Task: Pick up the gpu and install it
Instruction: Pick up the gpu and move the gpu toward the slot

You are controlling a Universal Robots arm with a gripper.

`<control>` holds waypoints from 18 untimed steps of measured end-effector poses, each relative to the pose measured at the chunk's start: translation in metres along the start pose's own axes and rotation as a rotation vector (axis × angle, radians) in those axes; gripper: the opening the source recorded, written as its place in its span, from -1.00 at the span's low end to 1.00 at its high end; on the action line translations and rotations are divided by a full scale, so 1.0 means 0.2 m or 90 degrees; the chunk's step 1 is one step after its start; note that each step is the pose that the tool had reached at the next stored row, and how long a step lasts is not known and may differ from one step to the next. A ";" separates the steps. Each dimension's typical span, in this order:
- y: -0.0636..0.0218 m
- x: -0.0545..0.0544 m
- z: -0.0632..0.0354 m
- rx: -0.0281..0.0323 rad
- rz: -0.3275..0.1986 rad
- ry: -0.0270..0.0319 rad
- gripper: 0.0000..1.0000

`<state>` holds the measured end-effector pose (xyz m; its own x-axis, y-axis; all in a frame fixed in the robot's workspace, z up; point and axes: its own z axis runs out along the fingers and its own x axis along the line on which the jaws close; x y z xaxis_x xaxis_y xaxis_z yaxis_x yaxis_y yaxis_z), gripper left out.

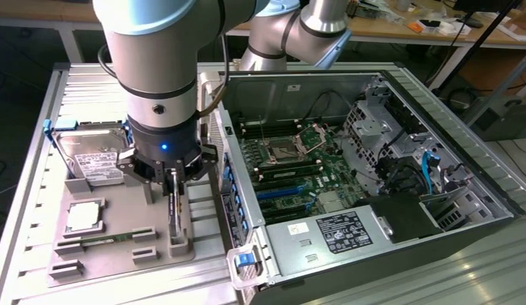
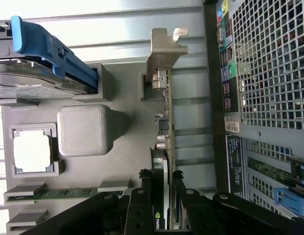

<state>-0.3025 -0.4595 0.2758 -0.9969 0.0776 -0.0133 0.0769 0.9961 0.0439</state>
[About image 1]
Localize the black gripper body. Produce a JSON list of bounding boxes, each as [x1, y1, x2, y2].
[[126, 120, 204, 166]]

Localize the black graphics card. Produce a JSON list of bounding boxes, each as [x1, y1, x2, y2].
[[164, 170, 189, 246]]

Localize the hard disk blue caddy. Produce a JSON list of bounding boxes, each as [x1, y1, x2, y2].
[[41, 119, 134, 188]]

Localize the grey parts rack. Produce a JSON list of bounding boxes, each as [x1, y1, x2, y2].
[[44, 176, 196, 288]]

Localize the CPU socket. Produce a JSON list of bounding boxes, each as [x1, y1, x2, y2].
[[264, 138, 305, 163]]

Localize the silver CPU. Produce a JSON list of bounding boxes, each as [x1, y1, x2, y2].
[[65, 203, 104, 233]]

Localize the dark RAM stick white label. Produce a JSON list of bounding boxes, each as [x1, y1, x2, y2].
[[256, 160, 324, 182]]

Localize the blue expansion slot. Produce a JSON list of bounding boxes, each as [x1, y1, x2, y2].
[[253, 186, 302, 200]]

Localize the green RAM stick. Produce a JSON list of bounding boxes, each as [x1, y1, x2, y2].
[[58, 231, 138, 248]]

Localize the metal socket cover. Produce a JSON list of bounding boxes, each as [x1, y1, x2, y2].
[[290, 122, 330, 156]]

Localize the black expansion slot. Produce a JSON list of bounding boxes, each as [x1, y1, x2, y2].
[[261, 205, 309, 224]]

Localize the green motherboard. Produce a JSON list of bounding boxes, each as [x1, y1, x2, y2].
[[234, 119, 361, 224]]

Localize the silver chipset heatsink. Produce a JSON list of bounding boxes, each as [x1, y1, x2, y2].
[[317, 191, 346, 213]]

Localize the grey power supply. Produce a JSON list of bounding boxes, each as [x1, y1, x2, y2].
[[264, 205, 394, 278]]

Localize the silver perforated disk bay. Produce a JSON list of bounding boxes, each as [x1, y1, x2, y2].
[[341, 101, 398, 159]]

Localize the black air shroud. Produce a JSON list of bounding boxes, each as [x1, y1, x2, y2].
[[354, 193, 445, 245]]

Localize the black open PC case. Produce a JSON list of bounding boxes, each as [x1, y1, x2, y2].
[[197, 62, 526, 305]]

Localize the silver slotted disk bay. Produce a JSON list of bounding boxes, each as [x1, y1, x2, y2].
[[418, 187, 496, 232]]

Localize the white plastic part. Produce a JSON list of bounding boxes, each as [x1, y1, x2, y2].
[[417, 18, 471, 36]]

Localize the dark grey cabinet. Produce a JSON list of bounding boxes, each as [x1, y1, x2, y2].
[[473, 100, 526, 142]]

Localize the black monitor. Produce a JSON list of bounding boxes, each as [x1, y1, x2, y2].
[[451, 0, 524, 29]]

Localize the black stand pole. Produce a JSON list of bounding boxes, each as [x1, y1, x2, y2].
[[455, 0, 517, 71]]

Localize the grey braided cable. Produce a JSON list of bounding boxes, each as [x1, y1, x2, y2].
[[196, 31, 230, 120]]

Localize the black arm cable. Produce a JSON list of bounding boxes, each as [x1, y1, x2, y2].
[[96, 43, 120, 85]]

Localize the curved black wire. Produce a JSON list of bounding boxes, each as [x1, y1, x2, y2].
[[302, 90, 356, 125]]

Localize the bundled black wires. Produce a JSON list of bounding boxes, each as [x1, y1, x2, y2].
[[374, 157, 426, 196]]

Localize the wooden desk white frame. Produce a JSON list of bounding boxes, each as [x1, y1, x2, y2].
[[0, 0, 252, 64], [349, 0, 526, 92]]

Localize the blue wire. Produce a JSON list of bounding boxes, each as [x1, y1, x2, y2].
[[417, 151, 439, 195]]

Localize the aluminium profile frame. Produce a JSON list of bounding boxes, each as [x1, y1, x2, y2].
[[465, 55, 526, 128]]

